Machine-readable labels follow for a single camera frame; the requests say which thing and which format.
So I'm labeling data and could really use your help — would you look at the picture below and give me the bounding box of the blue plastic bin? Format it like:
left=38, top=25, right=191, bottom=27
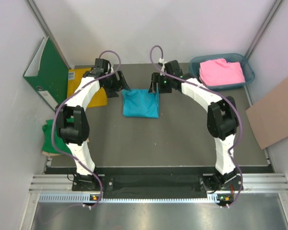
left=189, top=53, right=255, bottom=91

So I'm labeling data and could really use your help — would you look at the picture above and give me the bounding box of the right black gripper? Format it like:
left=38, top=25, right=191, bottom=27
left=148, top=73, right=173, bottom=94

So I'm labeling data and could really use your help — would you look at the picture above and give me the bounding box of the pink t shirt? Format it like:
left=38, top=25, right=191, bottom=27
left=199, top=58, right=245, bottom=86

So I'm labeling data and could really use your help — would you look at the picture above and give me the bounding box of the green t shirt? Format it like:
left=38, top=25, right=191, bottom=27
left=42, top=119, right=71, bottom=154

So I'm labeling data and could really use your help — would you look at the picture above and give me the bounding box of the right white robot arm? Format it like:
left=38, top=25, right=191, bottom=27
left=149, top=58, right=239, bottom=193

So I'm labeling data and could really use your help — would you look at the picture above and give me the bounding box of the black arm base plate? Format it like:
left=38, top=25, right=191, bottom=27
left=72, top=172, right=244, bottom=193

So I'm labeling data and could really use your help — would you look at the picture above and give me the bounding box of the yellow folder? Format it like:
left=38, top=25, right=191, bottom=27
left=67, top=68, right=108, bottom=108

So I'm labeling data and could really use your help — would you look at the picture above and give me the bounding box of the grey slotted cable duct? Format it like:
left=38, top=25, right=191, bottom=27
left=39, top=193, right=219, bottom=204

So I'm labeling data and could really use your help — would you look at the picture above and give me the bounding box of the teal t shirt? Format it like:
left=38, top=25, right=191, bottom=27
left=121, top=89, right=160, bottom=118

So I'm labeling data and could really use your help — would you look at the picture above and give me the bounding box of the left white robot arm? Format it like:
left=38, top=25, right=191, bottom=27
left=53, top=58, right=129, bottom=191

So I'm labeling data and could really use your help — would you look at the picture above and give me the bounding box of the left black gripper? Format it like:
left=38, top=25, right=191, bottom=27
left=102, top=69, right=130, bottom=98

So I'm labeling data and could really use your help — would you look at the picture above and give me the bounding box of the aluminium frame rail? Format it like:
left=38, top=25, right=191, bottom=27
left=29, top=173, right=288, bottom=193

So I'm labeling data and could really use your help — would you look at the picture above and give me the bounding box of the brown cardboard sheet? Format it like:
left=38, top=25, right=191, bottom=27
left=246, top=77, right=288, bottom=149

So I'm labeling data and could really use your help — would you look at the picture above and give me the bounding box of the green ring binder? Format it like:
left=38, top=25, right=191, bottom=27
left=23, top=38, right=69, bottom=110

